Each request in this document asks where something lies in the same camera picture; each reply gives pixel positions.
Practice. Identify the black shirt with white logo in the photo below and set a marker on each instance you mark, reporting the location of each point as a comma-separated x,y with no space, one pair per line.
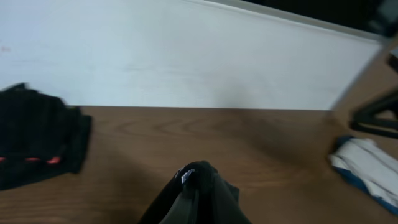
197,194

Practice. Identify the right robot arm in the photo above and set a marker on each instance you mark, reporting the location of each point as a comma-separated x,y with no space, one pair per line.
365,118

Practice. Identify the folded black garment orange trim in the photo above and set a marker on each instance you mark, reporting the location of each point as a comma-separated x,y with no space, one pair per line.
41,137

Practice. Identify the blue shirt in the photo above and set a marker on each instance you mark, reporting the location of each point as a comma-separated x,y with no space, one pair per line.
357,180

